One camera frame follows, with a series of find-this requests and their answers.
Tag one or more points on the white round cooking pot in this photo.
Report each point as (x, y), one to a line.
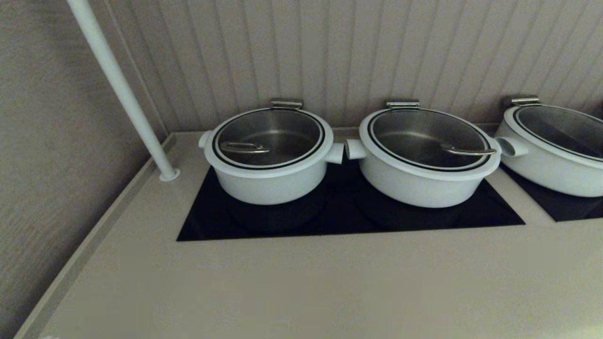
(541, 174)
(273, 188)
(414, 190)

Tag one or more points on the wide black induction cooktop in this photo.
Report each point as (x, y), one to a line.
(330, 221)

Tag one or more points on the white metal pole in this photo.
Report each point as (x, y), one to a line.
(118, 80)

